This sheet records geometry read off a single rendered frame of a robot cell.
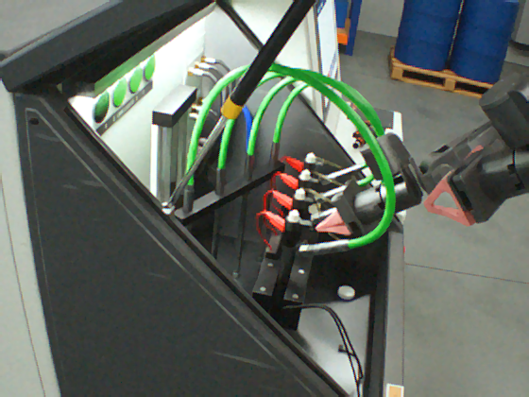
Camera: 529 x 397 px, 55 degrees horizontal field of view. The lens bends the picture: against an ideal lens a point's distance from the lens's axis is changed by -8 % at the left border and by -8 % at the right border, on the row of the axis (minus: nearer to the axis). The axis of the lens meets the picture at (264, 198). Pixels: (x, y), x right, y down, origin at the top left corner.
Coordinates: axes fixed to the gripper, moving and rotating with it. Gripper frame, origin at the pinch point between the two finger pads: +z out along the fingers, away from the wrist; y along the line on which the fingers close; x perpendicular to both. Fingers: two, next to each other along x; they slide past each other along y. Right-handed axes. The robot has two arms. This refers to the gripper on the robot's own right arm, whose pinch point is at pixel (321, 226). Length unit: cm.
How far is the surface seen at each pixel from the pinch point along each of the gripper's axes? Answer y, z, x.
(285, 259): -2.8, 9.5, 1.9
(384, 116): -3, 17, -97
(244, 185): 11.8, 16.4, -8.4
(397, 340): -26.8, -2.4, 1.6
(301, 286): -9.9, 11.0, 0.5
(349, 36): 31, 159, -492
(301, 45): 30.5, -0.8, -31.0
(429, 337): -103, 54, -111
